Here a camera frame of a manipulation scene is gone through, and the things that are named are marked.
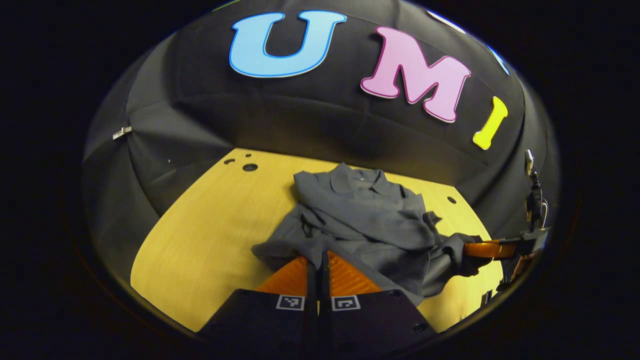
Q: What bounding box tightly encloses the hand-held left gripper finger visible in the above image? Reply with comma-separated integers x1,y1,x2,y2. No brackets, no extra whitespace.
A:
320,251,438,360
199,256,320,359

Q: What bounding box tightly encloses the grey button shirt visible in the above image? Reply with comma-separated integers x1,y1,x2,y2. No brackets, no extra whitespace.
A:
251,162,493,306

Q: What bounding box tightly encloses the black backdrop cloth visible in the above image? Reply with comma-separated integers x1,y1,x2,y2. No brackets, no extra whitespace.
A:
82,0,561,281

